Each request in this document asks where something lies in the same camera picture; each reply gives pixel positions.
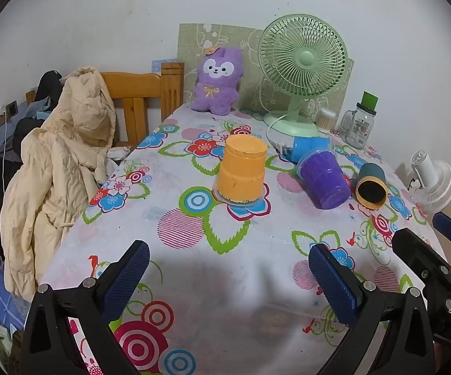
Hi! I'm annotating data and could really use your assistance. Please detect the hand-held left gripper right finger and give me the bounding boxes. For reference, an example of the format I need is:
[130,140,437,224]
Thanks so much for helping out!
[308,243,437,375]

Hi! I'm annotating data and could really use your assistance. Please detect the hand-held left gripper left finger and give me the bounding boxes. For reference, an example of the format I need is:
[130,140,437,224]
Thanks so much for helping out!
[20,240,151,375]

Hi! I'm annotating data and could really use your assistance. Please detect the teal cup with orange rim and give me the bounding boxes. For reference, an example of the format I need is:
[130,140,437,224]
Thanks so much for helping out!
[355,163,388,208]

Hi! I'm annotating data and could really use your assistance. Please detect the purple cup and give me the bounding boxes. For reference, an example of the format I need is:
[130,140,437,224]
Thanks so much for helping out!
[296,151,352,210]

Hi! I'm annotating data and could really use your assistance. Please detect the blue cup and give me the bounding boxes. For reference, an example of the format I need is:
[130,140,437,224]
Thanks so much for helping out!
[291,136,335,165]

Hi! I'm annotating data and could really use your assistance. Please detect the small white fan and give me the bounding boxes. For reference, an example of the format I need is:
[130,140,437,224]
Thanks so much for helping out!
[410,149,451,215]

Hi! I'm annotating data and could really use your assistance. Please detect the floral tablecloth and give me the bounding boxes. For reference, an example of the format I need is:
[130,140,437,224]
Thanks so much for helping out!
[40,105,449,375]

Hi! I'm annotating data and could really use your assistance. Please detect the beige padded jacket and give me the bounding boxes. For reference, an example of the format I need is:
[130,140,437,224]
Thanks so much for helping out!
[0,66,117,302]

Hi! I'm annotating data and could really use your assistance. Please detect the glass jar with green lid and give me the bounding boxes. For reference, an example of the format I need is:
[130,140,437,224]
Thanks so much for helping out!
[339,91,379,149]

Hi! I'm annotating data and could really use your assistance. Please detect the cotton swab container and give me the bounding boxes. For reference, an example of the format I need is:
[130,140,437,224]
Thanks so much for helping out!
[316,107,338,133]

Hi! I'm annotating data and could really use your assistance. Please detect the wooden chair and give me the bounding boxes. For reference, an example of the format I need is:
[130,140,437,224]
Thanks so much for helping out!
[101,62,185,147]

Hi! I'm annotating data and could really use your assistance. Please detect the purple plush toy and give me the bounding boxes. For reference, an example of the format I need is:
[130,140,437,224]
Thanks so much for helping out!
[191,46,245,116]

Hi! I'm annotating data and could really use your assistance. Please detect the green desk fan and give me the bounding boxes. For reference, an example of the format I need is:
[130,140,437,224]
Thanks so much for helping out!
[257,14,348,138]

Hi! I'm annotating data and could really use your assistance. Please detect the green patterned board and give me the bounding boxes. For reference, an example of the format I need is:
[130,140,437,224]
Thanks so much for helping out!
[176,23,355,126]

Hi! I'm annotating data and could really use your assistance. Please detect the white fan cable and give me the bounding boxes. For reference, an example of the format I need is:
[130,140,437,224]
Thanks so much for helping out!
[266,114,301,156]

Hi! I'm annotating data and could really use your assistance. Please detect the white charging cable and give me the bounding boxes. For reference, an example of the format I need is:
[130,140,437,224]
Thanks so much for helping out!
[0,111,11,182]

